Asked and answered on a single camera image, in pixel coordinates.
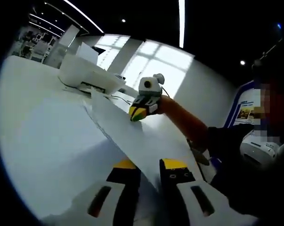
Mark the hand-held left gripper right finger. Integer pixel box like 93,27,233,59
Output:
159,158,260,226

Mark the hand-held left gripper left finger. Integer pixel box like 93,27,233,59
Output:
41,159,142,226

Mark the stack of printing papers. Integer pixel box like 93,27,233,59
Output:
81,91,199,191

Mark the wide bright window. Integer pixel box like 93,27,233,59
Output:
122,42,194,99

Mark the person's dark clothing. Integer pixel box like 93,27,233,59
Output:
207,124,284,215

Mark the narrow bright window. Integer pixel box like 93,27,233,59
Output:
94,35,130,71

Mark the white printer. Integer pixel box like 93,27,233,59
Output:
58,42,126,97

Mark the long ceiling light strip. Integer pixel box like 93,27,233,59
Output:
178,0,186,49
63,0,105,34

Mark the white grey chest device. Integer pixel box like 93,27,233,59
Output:
240,134,284,170

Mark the white table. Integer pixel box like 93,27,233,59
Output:
0,55,215,219

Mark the white office equipment cluster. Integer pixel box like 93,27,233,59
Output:
16,32,60,64

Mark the blue framed wall poster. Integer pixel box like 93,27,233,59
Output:
224,80,261,128

